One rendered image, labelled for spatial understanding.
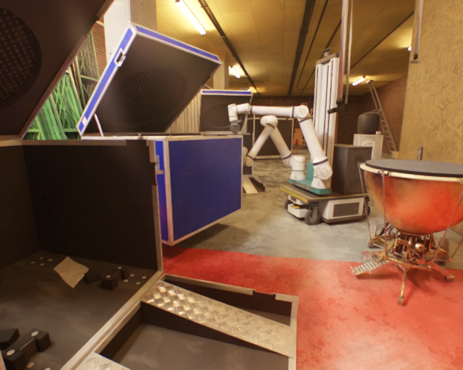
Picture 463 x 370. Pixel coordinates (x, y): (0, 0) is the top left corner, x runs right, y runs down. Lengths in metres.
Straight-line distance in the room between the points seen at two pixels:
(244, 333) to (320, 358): 0.36
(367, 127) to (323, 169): 2.73
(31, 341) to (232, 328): 0.82
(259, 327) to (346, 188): 1.98
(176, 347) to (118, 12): 3.24
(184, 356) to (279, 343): 0.44
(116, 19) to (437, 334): 3.81
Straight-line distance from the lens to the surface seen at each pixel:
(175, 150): 1.85
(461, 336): 1.84
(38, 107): 1.95
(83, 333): 1.35
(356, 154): 3.00
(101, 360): 1.23
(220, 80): 7.92
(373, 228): 2.48
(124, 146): 1.52
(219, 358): 1.33
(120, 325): 1.37
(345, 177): 2.95
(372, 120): 5.16
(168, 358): 1.35
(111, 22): 3.55
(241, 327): 1.39
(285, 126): 9.05
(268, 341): 1.38
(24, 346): 1.30
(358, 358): 1.47
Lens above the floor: 1.01
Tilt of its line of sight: 12 degrees down
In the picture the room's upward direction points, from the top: straight up
